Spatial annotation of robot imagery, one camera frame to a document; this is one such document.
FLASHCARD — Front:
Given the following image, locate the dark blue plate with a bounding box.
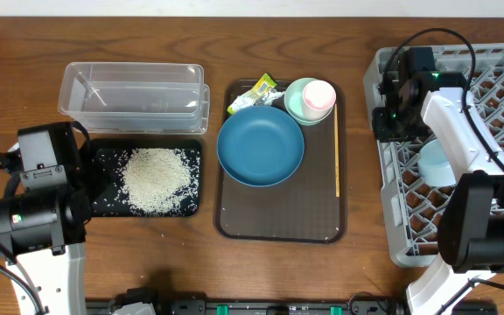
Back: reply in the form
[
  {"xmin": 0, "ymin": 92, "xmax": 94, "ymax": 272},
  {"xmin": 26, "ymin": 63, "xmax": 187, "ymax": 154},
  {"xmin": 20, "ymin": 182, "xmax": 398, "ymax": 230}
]
[{"xmin": 216, "ymin": 107, "xmax": 305, "ymax": 187}]

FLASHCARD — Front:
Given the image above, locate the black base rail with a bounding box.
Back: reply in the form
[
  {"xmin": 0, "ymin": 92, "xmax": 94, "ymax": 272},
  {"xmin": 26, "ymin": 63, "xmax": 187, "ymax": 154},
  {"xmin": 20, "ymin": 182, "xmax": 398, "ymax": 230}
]
[{"xmin": 87, "ymin": 299, "xmax": 499, "ymax": 315}]

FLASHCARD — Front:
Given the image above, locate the light blue bowl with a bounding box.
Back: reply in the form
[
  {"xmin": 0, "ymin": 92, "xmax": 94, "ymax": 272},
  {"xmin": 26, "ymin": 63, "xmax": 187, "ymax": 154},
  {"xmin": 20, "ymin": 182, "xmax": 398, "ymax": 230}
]
[{"xmin": 417, "ymin": 139, "xmax": 456, "ymax": 187}]

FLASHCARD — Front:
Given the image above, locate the pink cup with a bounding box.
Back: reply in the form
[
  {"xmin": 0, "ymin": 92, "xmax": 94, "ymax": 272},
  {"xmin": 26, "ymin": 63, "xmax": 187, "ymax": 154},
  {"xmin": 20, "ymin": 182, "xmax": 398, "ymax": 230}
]
[{"xmin": 302, "ymin": 80, "xmax": 336, "ymax": 121}]

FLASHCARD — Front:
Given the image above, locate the wooden chopstick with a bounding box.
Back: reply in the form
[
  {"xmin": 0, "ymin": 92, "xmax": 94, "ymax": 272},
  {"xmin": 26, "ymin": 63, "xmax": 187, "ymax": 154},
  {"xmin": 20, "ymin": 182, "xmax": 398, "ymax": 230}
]
[{"xmin": 333, "ymin": 104, "xmax": 340, "ymax": 198}]

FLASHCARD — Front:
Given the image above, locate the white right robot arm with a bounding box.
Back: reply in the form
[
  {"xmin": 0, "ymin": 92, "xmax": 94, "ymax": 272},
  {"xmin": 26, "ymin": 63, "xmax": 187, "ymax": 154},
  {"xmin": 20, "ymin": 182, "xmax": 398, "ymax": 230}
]
[{"xmin": 372, "ymin": 46, "xmax": 504, "ymax": 314}]

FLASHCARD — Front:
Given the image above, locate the pile of rice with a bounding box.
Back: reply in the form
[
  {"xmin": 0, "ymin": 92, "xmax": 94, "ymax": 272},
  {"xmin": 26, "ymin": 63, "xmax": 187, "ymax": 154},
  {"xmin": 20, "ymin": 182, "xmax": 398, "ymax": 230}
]
[{"xmin": 93, "ymin": 148, "xmax": 201, "ymax": 217}]

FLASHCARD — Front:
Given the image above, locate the grey dishwasher rack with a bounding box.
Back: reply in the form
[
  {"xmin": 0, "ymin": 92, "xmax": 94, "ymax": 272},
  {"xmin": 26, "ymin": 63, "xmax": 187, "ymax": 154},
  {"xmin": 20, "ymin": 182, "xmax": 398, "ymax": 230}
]
[{"xmin": 377, "ymin": 43, "xmax": 504, "ymax": 268}]

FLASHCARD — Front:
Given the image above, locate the clear plastic bin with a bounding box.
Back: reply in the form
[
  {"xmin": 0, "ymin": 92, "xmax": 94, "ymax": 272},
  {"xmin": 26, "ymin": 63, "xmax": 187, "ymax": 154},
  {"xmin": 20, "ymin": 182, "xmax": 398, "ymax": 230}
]
[{"xmin": 58, "ymin": 62, "xmax": 210, "ymax": 135}]

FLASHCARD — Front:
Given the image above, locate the black plastic tray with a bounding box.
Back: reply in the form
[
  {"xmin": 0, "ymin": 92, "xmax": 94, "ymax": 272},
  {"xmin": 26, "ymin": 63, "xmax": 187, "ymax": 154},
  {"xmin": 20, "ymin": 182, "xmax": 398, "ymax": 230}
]
[{"xmin": 83, "ymin": 137, "xmax": 202, "ymax": 217}]

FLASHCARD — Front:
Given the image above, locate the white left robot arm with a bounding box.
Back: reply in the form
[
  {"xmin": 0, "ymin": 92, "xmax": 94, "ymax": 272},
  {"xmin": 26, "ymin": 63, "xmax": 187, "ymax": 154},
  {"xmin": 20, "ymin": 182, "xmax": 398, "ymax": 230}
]
[{"xmin": 0, "ymin": 121, "xmax": 92, "ymax": 314}]

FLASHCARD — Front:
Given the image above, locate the yellow crumpled wrapper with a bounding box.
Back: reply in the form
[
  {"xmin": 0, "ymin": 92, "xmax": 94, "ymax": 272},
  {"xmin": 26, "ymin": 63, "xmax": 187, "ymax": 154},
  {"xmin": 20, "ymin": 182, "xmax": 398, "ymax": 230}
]
[{"xmin": 227, "ymin": 73, "xmax": 284, "ymax": 115}]

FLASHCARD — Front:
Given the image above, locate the mint green bowl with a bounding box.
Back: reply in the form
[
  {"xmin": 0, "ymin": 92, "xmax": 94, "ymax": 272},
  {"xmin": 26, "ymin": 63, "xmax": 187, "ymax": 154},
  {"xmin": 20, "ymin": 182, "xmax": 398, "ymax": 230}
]
[{"xmin": 284, "ymin": 78, "xmax": 334, "ymax": 126}]

